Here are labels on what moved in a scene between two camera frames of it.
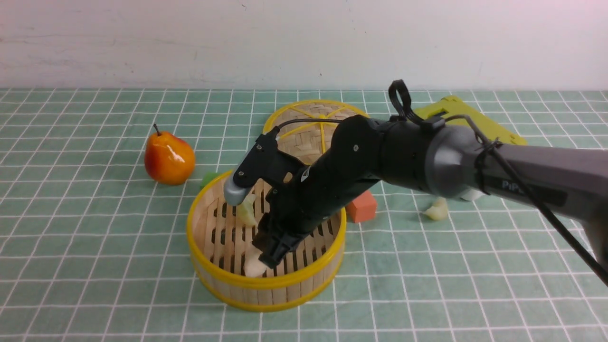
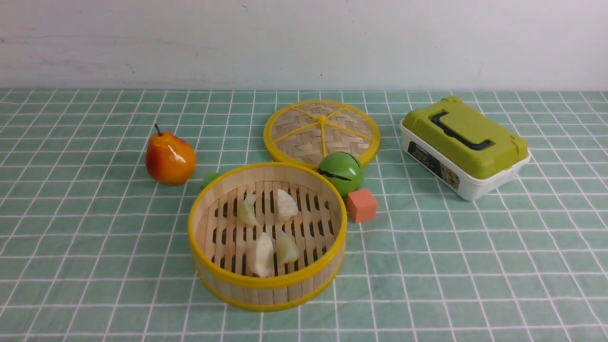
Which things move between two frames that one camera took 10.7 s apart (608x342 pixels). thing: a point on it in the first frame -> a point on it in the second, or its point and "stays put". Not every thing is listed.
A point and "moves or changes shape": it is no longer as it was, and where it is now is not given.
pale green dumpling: (245, 213) stays put
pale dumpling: (439, 211) moves or changes shape
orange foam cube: (363, 209) stays put
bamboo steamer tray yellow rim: (219, 239) stays put
